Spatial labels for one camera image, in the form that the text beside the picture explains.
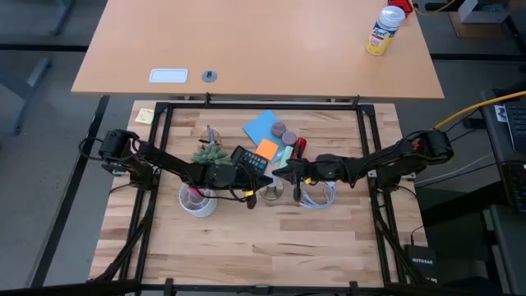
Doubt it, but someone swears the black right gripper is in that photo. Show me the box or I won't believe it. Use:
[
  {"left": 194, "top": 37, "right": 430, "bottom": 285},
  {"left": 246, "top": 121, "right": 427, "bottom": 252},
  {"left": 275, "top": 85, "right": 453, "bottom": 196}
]
[{"left": 273, "top": 155, "right": 330, "bottom": 202}]

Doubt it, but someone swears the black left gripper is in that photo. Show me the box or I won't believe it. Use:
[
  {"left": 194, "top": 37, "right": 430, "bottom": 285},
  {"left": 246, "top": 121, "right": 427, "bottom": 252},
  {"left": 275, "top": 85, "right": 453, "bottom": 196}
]
[{"left": 232, "top": 164, "right": 275, "bottom": 209}]

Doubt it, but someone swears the white lamp cord with socket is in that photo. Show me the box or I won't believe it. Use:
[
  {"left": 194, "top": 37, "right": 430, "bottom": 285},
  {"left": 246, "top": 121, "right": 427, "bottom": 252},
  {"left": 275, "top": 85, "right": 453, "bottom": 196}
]
[{"left": 298, "top": 180, "right": 339, "bottom": 211}]

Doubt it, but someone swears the mint green stapler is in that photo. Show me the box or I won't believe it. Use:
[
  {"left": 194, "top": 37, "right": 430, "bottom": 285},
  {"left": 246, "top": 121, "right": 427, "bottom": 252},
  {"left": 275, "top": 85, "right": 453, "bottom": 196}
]
[{"left": 275, "top": 146, "right": 295, "bottom": 169}]

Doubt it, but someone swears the black desk calculator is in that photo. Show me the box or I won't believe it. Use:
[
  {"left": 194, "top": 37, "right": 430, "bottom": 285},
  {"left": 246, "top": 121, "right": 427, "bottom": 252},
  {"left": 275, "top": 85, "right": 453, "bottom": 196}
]
[{"left": 229, "top": 146, "right": 270, "bottom": 176}]

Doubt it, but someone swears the red stapler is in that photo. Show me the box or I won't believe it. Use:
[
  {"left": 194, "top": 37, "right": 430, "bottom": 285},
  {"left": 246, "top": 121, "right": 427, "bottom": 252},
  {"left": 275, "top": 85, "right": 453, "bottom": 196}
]
[{"left": 292, "top": 137, "right": 308, "bottom": 161}]

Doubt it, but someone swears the orange sticky note pad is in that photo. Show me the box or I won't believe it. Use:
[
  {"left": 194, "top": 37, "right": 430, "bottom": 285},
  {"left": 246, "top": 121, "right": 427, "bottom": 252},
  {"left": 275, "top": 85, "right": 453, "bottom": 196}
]
[{"left": 255, "top": 138, "right": 279, "bottom": 161}]

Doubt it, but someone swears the blue notepad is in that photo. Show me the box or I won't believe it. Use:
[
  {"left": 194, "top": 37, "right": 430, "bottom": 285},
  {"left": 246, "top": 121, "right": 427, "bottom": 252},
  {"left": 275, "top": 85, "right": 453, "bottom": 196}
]
[{"left": 242, "top": 109, "right": 288, "bottom": 149}]

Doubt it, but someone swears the green artificial succulent plant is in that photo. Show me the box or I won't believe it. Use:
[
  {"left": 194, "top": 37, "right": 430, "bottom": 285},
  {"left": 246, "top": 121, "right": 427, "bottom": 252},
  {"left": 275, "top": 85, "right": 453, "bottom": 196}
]
[{"left": 191, "top": 141, "right": 233, "bottom": 166}]

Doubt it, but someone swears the white textured pen cup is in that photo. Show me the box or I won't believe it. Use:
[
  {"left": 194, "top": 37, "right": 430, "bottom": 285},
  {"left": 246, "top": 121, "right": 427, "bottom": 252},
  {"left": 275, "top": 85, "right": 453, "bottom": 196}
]
[{"left": 178, "top": 183, "right": 218, "bottom": 218}]

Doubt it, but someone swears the light wooden desk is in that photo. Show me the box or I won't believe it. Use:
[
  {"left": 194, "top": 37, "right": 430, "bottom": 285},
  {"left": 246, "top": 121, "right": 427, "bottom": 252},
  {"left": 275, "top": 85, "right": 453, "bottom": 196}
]
[{"left": 70, "top": 0, "right": 445, "bottom": 100}]

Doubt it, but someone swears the yellow sticky note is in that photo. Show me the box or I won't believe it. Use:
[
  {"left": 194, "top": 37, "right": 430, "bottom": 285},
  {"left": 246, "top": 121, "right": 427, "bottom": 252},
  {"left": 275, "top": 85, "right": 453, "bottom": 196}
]
[{"left": 134, "top": 108, "right": 155, "bottom": 126}]

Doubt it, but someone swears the white rectangular desk plate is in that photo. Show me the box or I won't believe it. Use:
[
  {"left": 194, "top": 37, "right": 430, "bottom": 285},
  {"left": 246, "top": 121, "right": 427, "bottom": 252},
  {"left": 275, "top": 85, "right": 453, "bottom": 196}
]
[{"left": 148, "top": 67, "right": 189, "bottom": 85}]

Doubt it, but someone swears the black Netgear router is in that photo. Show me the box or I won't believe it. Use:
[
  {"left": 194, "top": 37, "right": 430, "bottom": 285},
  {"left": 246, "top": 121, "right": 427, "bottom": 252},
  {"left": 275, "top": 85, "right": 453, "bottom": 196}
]
[{"left": 404, "top": 244, "right": 436, "bottom": 283}]

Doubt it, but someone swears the red object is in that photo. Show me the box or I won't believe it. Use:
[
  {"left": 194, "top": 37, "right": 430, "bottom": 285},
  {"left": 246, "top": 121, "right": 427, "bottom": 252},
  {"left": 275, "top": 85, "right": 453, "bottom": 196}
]
[{"left": 388, "top": 0, "right": 414, "bottom": 16}]

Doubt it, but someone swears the black keyboard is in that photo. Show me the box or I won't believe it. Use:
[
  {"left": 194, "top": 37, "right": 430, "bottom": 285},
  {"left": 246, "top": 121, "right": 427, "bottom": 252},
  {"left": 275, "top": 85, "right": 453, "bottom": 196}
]
[{"left": 503, "top": 100, "right": 526, "bottom": 153}]

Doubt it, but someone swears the white box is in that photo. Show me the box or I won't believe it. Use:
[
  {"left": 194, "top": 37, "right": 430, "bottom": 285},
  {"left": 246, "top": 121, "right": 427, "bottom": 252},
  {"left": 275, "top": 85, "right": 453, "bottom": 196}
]
[{"left": 457, "top": 0, "right": 510, "bottom": 24}]

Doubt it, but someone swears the black aluminium table frame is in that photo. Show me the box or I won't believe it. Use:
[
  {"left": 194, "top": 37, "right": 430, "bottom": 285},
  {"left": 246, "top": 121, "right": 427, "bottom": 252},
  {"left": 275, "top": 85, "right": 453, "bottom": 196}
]
[{"left": 85, "top": 93, "right": 416, "bottom": 296}]

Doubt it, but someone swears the yellow cable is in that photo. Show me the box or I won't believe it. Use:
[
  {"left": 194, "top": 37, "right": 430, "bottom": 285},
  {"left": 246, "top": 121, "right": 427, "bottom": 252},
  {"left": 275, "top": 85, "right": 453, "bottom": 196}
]
[{"left": 433, "top": 90, "right": 526, "bottom": 131}]

